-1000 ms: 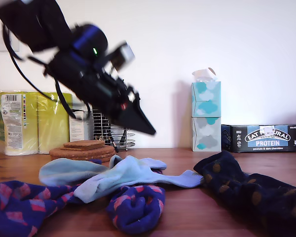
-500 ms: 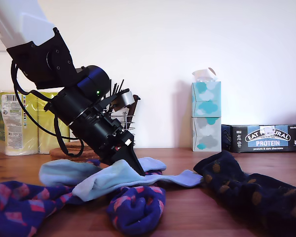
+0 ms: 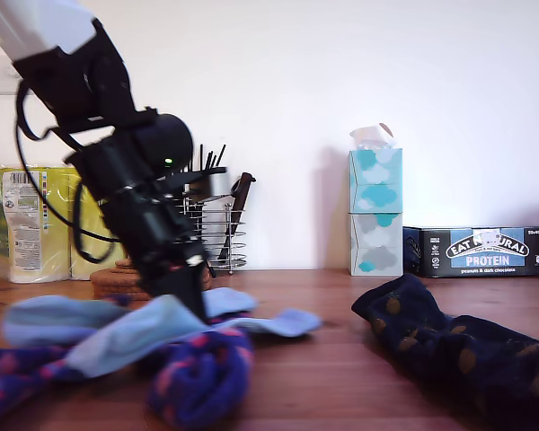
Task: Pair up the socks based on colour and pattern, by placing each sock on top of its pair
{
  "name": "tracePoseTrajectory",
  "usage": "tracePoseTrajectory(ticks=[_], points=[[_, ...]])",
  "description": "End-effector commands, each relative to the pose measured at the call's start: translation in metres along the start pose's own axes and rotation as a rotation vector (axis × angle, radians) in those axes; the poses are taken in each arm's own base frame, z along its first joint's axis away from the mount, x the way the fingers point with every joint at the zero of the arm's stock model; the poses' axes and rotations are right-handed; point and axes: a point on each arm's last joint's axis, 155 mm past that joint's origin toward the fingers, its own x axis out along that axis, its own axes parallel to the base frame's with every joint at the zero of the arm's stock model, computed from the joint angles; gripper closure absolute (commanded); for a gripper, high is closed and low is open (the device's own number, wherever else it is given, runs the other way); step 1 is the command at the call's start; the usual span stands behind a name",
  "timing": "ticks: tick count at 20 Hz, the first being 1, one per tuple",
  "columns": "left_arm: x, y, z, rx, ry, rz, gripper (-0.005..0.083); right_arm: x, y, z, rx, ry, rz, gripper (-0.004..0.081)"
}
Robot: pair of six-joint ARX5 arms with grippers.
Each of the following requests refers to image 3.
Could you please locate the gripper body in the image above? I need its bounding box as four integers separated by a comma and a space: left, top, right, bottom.
102, 174, 208, 288

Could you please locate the white sock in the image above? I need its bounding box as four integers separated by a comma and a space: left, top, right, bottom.
0, 286, 260, 347
66, 294, 323, 379

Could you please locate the blue pink-patterned sock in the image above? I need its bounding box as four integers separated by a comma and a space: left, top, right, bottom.
0, 345, 86, 431
146, 326, 256, 431

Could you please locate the yellow paper roll pack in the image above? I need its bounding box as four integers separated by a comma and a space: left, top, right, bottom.
0, 166, 134, 285

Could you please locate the grey cloud tissue box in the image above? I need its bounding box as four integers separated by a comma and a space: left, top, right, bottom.
349, 212, 405, 278

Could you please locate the teal cloud tissue box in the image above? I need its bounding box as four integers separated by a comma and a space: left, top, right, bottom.
349, 148, 404, 216

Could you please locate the white tissue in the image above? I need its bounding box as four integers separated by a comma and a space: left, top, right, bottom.
349, 121, 397, 152

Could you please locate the black protein bar box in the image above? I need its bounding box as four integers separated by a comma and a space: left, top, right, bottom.
402, 225, 539, 279

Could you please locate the thin black cable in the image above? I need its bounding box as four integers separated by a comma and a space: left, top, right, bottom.
13, 80, 120, 243

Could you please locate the chrome wire utensil holder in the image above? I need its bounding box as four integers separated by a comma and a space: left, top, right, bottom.
179, 197, 249, 274

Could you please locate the braided black cable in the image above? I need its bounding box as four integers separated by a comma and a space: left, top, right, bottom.
73, 186, 127, 265

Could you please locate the arm grey camera box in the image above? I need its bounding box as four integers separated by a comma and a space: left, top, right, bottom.
161, 166, 234, 201

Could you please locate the dark-handled knife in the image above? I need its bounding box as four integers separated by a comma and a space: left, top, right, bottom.
218, 172, 257, 262

